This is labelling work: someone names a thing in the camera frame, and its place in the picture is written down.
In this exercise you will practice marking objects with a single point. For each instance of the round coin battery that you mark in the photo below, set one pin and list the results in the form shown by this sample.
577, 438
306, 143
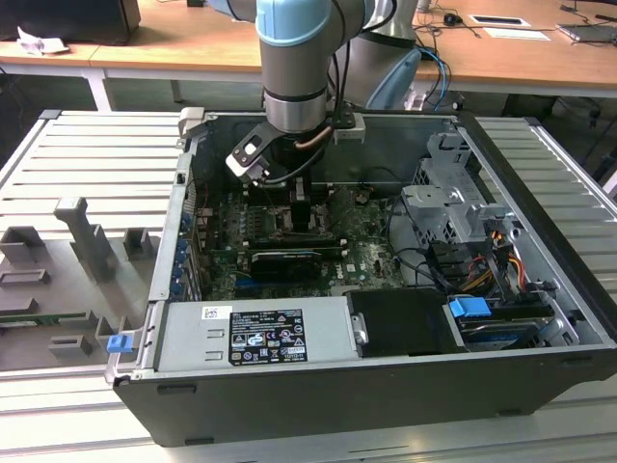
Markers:
362, 197

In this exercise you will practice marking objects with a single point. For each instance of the wooden desk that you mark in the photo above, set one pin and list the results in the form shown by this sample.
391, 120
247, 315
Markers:
193, 48
29, 60

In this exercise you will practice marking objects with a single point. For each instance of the black grey PC case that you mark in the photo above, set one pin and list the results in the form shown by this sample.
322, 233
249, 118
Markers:
337, 410

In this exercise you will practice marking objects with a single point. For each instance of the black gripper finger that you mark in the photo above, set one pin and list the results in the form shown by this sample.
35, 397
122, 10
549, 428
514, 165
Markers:
296, 217
308, 217

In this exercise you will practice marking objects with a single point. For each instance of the black monitor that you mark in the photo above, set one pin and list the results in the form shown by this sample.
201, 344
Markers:
72, 19

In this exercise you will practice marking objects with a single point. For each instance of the CPU socket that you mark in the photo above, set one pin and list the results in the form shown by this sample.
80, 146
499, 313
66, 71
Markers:
275, 226

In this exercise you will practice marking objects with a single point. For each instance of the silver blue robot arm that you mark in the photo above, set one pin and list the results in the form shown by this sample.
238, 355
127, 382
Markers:
294, 62

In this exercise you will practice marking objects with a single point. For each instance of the blue case latch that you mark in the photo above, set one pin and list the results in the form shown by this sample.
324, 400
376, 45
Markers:
118, 344

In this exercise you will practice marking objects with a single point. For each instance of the black RAM slot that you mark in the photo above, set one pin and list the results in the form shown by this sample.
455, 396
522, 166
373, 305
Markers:
255, 198
328, 244
253, 188
270, 235

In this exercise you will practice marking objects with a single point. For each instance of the black graphics card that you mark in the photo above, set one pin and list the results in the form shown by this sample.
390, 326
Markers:
284, 267

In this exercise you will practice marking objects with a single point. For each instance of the hard disk in blue carrier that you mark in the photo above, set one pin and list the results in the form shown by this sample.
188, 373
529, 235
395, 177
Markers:
467, 307

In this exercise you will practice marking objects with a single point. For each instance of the small black box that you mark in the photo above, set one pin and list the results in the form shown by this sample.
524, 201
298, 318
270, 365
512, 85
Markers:
195, 3

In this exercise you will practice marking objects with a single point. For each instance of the crumpled white paper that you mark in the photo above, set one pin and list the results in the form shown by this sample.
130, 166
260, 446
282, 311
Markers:
38, 42

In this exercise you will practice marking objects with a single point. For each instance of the grey case latch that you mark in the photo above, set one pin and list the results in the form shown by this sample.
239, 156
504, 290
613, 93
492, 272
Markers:
192, 120

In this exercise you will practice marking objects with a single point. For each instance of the white plastic bracket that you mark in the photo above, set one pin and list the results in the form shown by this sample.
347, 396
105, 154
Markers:
414, 101

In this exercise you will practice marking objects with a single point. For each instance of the green motherboard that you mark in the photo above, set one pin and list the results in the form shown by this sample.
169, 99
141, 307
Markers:
371, 260

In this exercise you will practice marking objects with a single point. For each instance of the silver power supply box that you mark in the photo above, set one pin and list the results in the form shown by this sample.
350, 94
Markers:
193, 337

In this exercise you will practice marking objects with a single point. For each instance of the black computer mouse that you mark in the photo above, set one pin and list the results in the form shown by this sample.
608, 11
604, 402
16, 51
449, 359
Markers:
452, 19

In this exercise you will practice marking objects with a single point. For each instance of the silver metal drive cage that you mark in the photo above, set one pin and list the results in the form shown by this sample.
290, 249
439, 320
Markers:
434, 202

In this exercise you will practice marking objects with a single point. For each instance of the white paper sheet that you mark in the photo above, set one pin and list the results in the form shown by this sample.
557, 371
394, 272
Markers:
518, 34

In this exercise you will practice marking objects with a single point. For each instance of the grey laptop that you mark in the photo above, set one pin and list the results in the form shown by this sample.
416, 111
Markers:
588, 33

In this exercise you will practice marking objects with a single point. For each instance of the grey parts rack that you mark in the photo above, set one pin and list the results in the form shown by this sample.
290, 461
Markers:
96, 251

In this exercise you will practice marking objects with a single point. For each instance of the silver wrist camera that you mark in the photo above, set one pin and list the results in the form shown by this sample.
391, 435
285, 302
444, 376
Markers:
243, 161
348, 135

